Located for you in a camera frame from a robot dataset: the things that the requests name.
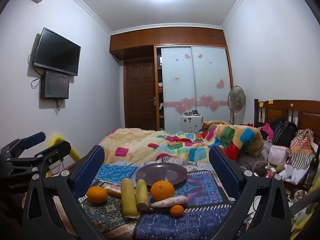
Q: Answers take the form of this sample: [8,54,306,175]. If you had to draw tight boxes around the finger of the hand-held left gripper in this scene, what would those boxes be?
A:
[0,132,47,165]
[10,140,72,178]

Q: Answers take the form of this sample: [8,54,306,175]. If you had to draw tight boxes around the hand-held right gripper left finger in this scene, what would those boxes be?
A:
[22,144,118,240]

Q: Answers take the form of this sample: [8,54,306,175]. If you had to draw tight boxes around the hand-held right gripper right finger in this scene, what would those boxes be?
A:
[209,145,292,240]

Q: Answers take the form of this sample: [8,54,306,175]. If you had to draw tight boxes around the medium orange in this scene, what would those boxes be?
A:
[87,186,108,204]

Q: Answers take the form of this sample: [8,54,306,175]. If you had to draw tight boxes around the long sugarcane piece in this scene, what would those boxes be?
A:
[121,178,138,217]

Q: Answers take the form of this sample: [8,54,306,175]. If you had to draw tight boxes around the brown wooden plate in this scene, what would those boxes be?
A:
[135,163,188,187]

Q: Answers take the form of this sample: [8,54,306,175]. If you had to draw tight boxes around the small pomelo segment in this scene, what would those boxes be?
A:
[149,195,189,208]

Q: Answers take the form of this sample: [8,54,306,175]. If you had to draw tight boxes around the small orange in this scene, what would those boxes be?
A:
[170,204,185,216]

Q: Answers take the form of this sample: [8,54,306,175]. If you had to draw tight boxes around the large orange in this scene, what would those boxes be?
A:
[150,180,175,202]

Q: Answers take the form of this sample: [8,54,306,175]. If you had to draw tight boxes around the yellow tube chair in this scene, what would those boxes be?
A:
[49,134,82,161]

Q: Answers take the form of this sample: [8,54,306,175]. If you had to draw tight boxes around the colourful patchwork quilt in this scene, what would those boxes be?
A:
[97,121,264,167]

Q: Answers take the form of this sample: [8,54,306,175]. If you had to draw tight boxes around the white appliance box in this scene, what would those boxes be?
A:
[180,110,203,133]

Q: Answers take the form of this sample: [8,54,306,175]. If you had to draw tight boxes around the pink cloth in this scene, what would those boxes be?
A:
[260,123,274,142]

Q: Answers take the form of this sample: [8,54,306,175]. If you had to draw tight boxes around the pink bag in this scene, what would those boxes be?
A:
[268,145,290,167]

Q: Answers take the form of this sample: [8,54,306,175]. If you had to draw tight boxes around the standing fan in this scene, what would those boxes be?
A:
[227,85,246,125]

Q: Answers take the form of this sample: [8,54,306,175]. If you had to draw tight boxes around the black backpack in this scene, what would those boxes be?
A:
[271,120,298,148]

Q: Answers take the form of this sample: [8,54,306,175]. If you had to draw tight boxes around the white plastic bag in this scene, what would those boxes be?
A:
[285,164,310,184]

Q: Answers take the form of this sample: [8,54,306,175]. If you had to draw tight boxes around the brown wooden door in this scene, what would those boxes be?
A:
[124,57,157,130]

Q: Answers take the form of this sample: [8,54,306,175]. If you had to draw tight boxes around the wooden headboard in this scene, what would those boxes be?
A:
[254,99,320,135]

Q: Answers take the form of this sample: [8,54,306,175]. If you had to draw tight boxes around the striped bag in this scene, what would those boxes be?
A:
[290,128,318,170]

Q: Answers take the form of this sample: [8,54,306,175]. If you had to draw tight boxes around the wooden wardrobe with sliding doors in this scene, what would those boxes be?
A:
[109,26,234,132]

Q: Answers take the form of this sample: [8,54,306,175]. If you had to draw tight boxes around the dark glass bottle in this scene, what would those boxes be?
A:
[303,144,320,190]

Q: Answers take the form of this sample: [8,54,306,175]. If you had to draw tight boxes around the small black wall monitor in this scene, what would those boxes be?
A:
[41,70,70,100]

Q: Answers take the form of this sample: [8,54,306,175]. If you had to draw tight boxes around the black wall television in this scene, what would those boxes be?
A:
[34,27,82,77]

